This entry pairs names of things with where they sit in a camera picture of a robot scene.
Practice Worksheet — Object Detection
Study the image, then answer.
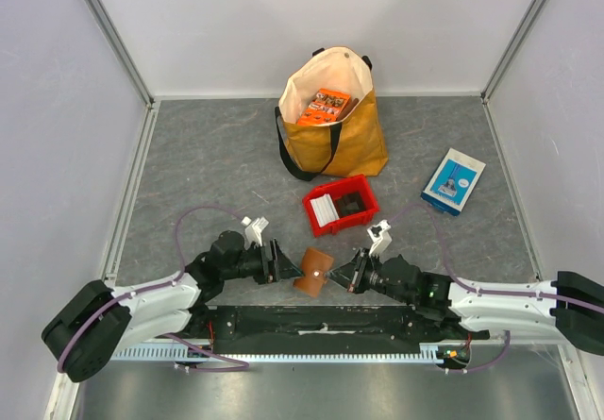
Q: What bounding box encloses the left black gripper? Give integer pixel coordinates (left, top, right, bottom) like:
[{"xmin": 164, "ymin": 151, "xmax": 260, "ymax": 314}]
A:
[{"xmin": 222, "ymin": 237, "xmax": 304, "ymax": 284}]

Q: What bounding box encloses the brown leather card holder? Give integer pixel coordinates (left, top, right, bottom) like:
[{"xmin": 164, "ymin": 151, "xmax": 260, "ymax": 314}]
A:
[{"xmin": 293, "ymin": 247, "xmax": 334, "ymax": 297}]

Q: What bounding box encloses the red plastic bin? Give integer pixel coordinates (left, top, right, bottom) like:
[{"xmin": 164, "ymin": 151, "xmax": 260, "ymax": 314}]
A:
[{"xmin": 302, "ymin": 175, "xmax": 379, "ymax": 237}]

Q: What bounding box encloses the blue white box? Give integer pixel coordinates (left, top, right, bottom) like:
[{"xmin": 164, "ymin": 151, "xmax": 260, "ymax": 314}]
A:
[{"xmin": 420, "ymin": 148, "xmax": 486, "ymax": 216}]

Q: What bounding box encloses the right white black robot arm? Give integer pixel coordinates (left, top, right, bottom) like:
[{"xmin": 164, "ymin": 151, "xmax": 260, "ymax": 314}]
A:
[{"xmin": 327, "ymin": 249, "xmax": 603, "ymax": 356}]

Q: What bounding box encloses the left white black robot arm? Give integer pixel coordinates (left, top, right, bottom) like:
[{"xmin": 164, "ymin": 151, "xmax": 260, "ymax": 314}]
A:
[{"xmin": 42, "ymin": 231, "xmax": 302, "ymax": 382}]

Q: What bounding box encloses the white card stack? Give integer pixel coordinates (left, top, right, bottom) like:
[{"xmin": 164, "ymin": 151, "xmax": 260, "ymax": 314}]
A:
[{"xmin": 310, "ymin": 193, "xmax": 340, "ymax": 227}]

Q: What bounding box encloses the dark card stack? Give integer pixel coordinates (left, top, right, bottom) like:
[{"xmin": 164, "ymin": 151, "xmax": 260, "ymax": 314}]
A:
[{"xmin": 334, "ymin": 192, "xmax": 366, "ymax": 218}]

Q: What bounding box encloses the yellow tote bag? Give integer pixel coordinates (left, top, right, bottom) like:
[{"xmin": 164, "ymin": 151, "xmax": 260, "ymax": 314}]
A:
[{"xmin": 275, "ymin": 46, "xmax": 388, "ymax": 181}]

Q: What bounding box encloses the orange snack box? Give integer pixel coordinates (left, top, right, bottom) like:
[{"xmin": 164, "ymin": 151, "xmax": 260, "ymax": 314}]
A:
[{"xmin": 297, "ymin": 89, "xmax": 351, "ymax": 126}]

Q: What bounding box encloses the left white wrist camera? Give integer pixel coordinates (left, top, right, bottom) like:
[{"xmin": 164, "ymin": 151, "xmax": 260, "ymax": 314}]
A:
[{"xmin": 241, "ymin": 216, "xmax": 269, "ymax": 246}]

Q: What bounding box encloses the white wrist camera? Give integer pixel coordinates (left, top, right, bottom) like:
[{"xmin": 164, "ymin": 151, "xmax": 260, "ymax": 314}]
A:
[
  {"xmin": 367, "ymin": 220, "xmax": 392, "ymax": 257},
  {"xmin": 241, "ymin": 216, "xmax": 269, "ymax": 246}
]

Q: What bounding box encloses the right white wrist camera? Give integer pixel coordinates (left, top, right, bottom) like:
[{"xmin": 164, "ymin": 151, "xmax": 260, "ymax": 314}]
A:
[{"xmin": 367, "ymin": 220, "xmax": 392, "ymax": 257}]

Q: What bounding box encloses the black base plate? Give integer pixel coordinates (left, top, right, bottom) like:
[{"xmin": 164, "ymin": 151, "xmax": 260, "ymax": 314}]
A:
[{"xmin": 176, "ymin": 306, "xmax": 490, "ymax": 354}]

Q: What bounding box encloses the white slotted cable duct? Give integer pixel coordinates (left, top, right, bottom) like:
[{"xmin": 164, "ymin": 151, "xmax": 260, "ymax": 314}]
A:
[{"xmin": 111, "ymin": 341, "xmax": 461, "ymax": 364}]

